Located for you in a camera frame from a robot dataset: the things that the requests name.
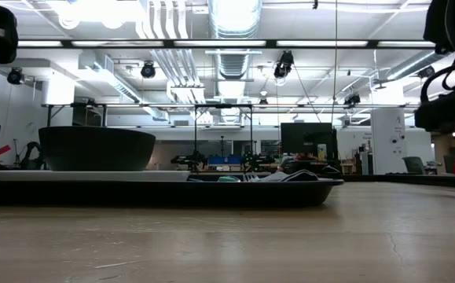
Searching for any grey cloth napkin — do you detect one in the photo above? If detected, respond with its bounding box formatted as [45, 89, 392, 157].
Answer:
[256, 168, 321, 183]

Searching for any black bowl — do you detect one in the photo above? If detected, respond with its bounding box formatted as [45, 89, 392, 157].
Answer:
[38, 125, 156, 172]

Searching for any white round plate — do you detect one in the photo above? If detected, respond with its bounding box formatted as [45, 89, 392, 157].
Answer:
[0, 169, 191, 182]

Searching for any black plastic tray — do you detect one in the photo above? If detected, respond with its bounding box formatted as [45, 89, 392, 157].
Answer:
[0, 178, 345, 208]

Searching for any grey office chair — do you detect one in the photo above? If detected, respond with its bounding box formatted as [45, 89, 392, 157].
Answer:
[402, 156, 427, 175]

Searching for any white pillar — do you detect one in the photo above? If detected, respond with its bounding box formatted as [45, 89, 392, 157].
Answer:
[370, 107, 408, 175]

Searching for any large black monitor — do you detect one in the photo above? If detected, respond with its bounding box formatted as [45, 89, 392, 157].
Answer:
[280, 122, 339, 162]

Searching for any blue panel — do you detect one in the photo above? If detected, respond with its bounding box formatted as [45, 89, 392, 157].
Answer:
[207, 155, 244, 166]

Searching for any black overhead crossbar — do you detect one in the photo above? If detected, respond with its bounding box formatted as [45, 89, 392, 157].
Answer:
[0, 38, 455, 50]

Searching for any black aluminium table frame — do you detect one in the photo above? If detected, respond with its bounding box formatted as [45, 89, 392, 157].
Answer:
[343, 173, 455, 189]

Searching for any black background rig frame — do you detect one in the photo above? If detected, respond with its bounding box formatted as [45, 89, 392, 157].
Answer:
[193, 102, 254, 174]

